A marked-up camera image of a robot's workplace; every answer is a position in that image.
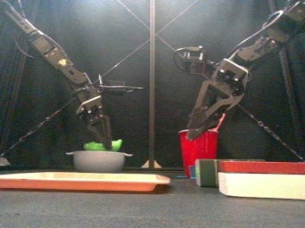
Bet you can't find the green toy pea pod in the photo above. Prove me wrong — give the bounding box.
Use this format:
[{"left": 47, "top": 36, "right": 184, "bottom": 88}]
[{"left": 81, "top": 138, "right": 124, "bottom": 152}]

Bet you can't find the pink stick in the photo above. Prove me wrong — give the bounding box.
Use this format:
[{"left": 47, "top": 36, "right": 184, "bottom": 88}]
[{"left": 213, "top": 112, "right": 227, "bottom": 132}]

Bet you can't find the red plastic cup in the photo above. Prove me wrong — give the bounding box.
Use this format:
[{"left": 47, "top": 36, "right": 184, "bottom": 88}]
[{"left": 178, "top": 128, "right": 221, "bottom": 179}]

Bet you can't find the grey toy pot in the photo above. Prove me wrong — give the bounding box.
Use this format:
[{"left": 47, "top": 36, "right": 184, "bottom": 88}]
[{"left": 64, "top": 150, "right": 135, "bottom": 174}]

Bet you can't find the green block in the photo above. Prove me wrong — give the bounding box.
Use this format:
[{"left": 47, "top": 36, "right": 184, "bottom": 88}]
[{"left": 194, "top": 159, "right": 267, "bottom": 188}]

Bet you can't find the orange plastic tray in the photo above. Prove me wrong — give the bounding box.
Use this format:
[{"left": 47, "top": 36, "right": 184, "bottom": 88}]
[{"left": 0, "top": 171, "right": 171, "bottom": 192}]

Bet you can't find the red block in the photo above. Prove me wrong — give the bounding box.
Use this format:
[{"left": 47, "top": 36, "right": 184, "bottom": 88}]
[{"left": 217, "top": 160, "right": 305, "bottom": 175}]

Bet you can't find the white block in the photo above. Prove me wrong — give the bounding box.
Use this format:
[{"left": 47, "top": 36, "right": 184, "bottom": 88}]
[{"left": 217, "top": 171, "right": 305, "bottom": 200}]

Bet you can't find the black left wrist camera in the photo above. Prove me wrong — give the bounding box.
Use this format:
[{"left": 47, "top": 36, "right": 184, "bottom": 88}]
[{"left": 95, "top": 74, "right": 144, "bottom": 94}]

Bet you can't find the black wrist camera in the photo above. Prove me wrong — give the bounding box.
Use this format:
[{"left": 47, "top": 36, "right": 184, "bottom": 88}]
[
  {"left": 172, "top": 45, "right": 218, "bottom": 76},
  {"left": 95, "top": 74, "right": 144, "bottom": 94}
]

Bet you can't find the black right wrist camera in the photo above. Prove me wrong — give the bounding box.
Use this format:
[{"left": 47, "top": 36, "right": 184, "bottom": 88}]
[{"left": 172, "top": 45, "right": 218, "bottom": 76}]

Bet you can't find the vertical metal frame pole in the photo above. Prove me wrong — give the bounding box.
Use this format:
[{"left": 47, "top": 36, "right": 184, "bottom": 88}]
[{"left": 140, "top": 0, "right": 163, "bottom": 169}]

